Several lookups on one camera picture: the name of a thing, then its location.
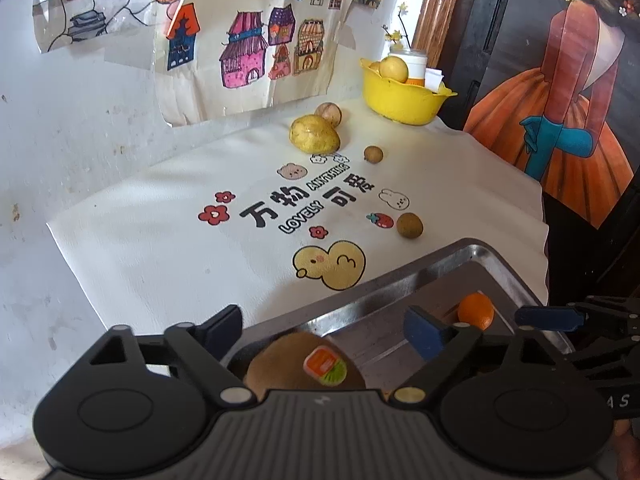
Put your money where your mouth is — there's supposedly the white jar with flowers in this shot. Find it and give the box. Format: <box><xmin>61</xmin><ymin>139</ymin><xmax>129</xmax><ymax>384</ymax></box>
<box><xmin>383</xmin><ymin>2</ymin><xmax>427</xmax><ymax>79</ymax></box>

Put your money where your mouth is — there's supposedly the round tan walnut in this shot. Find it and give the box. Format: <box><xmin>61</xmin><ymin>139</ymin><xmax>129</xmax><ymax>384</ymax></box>
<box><xmin>314</xmin><ymin>102</ymin><xmax>343</xmax><ymax>128</ymax></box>

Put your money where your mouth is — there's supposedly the yellow lemon in bowl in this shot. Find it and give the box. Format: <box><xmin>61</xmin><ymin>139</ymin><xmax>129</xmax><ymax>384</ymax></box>
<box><xmin>378</xmin><ymin>55</ymin><xmax>409</xmax><ymax>84</ymax></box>

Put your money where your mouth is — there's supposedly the yellow plastic bowl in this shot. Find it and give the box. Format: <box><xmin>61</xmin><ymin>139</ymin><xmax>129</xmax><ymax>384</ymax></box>
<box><xmin>359</xmin><ymin>58</ymin><xmax>458</xmax><ymax>126</ymax></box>

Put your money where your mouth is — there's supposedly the metal tray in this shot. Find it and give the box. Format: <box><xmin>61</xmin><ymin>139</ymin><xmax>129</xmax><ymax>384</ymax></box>
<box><xmin>219</xmin><ymin>237</ymin><xmax>576</xmax><ymax>396</ymax></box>

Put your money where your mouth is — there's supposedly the orange dress lady painting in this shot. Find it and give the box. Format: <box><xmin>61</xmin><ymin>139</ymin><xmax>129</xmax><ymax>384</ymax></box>
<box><xmin>464</xmin><ymin>0</ymin><xmax>639</xmax><ymax>228</ymax></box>

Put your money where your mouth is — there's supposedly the brown kiwi fruit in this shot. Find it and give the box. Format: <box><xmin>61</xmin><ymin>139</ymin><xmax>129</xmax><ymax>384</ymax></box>
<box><xmin>244</xmin><ymin>332</ymin><xmax>367</xmax><ymax>399</ymax></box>

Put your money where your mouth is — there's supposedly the yellow-green passion fruit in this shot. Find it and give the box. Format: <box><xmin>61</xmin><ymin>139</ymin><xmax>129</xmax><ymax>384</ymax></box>
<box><xmin>288</xmin><ymin>114</ymin><xmax>341</xmax><ymax>155</ymax></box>

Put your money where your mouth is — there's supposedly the small orange tangerine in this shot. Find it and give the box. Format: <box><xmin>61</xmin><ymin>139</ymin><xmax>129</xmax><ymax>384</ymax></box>
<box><xmin>457</xmin><ymin>292</ymin><xmax>495</xmax><ymax>330</ymax></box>

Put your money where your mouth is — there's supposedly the colourful houses drawing paper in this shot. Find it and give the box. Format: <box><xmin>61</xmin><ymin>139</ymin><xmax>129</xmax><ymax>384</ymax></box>
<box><xmin>154</xmin><ymin>0</ymin><xmax>354</xmax><ymax>127</ymax></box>

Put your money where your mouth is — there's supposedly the small brown longan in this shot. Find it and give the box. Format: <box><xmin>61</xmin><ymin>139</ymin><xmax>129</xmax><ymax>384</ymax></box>
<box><xmin>363</xmin><ymin>145</ymin><xmax>384</xmax><ymax>164</ymax></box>
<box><xmin>396</xmin><ymin>212</ymin><xmax>424</xmax><ymax>240</ymax></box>

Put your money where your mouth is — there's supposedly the rolled white paper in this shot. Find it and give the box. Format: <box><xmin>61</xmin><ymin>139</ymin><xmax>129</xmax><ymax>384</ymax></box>
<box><xmin>424</xmin><ymin>68</ymin><xmax>444</xmax><ymax>93</ymax></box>

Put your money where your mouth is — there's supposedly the white printed table cloth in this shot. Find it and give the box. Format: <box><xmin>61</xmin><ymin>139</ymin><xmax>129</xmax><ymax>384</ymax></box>
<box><xmin>49</xmin><ymin>101</ymin><xmax>548</xmax><ymax>333</ymax></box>

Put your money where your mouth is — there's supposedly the wooden frame edge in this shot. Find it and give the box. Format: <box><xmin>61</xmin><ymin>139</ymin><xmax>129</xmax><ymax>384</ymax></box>
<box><xmin>411</xmin><ymin>0</ymin><xmax>457</xmax><ymax>67</ymax></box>

